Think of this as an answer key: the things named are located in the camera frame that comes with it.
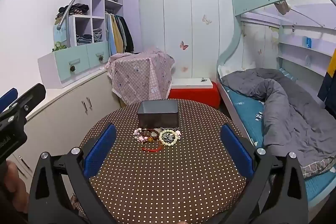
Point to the yellow hanging garment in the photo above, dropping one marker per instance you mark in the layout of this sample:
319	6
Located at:
118	35

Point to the light blue hanging garment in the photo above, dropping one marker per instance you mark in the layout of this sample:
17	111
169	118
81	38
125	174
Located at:
111	39

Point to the grey metal box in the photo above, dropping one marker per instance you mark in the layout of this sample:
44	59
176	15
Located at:
157	116

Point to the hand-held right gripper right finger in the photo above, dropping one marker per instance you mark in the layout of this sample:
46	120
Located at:
236	150

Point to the blue bed sheet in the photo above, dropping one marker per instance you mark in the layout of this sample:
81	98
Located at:
246	113

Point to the red stool with white lid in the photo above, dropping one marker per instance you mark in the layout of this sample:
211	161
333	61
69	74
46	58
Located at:
194	96

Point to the pink butterfly sticker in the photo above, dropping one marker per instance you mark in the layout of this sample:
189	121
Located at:
183	45

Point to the person's left hand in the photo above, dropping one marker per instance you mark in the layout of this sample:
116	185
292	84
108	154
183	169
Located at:
17	182

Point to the green plant decoration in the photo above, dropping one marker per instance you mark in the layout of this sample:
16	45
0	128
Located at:
59	47

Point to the small blue shelf item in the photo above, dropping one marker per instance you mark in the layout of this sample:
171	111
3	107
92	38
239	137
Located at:
308	42

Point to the pine cone drawer ornament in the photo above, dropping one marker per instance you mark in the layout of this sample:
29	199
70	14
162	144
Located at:
101	58
72	68

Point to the pale butterfly sticker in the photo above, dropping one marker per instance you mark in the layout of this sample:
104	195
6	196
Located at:
206	19

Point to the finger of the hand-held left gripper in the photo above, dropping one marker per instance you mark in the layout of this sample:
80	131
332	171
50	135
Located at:
31	98
8	99

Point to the brown hanging cloth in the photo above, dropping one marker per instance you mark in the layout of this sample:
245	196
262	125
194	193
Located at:
282	7

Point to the teal drawer unit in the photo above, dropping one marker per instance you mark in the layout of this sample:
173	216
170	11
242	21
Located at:
78	52

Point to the dark folded clothes pile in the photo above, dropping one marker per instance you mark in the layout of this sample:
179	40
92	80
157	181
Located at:
74	9

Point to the folded grey clothes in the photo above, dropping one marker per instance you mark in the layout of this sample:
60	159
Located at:
97	34

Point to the grey duvet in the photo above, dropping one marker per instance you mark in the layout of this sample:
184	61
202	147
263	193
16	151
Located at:
288	113

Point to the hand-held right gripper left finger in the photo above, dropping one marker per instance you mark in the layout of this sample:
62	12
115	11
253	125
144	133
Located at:
101	150

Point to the cream low cabinet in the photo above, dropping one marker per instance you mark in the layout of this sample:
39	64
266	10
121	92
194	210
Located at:
65	108

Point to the brown polka dot tablecloth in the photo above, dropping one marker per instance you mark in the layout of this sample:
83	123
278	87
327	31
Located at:
162	182

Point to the white wardrobe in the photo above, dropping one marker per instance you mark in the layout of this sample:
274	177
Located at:
176	16

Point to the pink patterned cloth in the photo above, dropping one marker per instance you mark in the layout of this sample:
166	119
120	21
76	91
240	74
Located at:
136	74

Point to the folded blue jeans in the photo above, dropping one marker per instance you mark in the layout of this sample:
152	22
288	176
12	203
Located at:
84	39

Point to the yellow and navy jacket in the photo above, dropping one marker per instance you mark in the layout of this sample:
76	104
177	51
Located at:
329	85

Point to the purple shelf unit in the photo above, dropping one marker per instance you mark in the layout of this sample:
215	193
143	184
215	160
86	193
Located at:
99	1

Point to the faint butterfly sticker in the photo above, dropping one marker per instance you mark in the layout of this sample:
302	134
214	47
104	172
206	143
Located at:
185	69

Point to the dark hanging garment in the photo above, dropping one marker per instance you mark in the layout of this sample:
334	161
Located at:
128	35

